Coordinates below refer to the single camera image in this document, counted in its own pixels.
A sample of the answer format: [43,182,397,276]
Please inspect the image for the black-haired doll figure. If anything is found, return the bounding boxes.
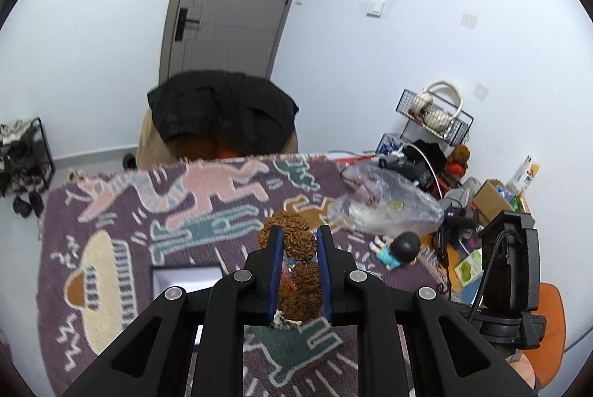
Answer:
[369,231,422,272]

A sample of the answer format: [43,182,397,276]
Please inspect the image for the green drink carton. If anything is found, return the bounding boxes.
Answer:
[454,249,485,287]

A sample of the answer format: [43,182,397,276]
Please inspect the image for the black strap cable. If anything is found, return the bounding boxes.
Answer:
[433,230,454,300]

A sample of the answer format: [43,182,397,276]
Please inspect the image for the white headphones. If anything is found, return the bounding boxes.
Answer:
[421,80,464,133]

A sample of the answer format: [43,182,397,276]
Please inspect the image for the black jewelry box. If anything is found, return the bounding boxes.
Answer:
[150,262,225,302]

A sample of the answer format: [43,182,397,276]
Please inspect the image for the black wire wall rack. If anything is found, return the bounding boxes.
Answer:
[375,89,474,166]

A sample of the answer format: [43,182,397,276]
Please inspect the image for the beige chair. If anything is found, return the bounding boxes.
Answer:
[136,107,299,171]

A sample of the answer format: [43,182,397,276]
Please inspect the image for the black camera device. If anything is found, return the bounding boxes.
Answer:
[438,212,480,259]

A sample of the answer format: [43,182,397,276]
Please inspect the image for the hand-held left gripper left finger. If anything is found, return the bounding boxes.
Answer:
[60,225,288,397]

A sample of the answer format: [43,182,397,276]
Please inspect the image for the black door handle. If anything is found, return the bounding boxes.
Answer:
[175,6,203,42]

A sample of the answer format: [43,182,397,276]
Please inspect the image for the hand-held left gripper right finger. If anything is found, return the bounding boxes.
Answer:
[317,225,533,397]

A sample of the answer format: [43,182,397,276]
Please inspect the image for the orange juice carton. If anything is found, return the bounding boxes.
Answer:
[507,155,541,194]

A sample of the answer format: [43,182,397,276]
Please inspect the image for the brown plush toy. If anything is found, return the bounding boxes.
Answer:
[445,145,471,175]

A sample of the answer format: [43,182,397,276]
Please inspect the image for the brown walnut bead bracelet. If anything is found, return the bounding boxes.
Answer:
[258,211,324,326]

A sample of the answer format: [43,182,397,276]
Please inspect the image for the cardboard box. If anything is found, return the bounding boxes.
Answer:
[473,179,515,226]

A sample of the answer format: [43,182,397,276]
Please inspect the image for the clear plastic bag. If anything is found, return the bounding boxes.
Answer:
[342,161,445,238]

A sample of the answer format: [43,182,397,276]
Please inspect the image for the person's right hand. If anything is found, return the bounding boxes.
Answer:
[510,355,538,393]

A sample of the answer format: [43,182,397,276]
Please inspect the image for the printed purple blanket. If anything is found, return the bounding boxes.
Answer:
[37,152,459,397]

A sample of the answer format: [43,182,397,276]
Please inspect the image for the white cable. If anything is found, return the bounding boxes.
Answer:
[403,142,442,194]

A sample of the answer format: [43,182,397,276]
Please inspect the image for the orange chair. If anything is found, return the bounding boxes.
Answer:
[528,282,567,388]

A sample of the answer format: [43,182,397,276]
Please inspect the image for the black jacket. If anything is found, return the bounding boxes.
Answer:
[147,70,299,158]

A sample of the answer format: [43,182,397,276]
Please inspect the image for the black slippers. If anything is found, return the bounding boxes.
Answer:
[12,191,46,219]

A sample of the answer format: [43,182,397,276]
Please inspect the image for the black shoe rack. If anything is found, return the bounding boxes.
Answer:
[0,118,56,196]

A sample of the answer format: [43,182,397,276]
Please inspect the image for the black bag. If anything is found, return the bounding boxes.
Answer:
[403,140,448,175]

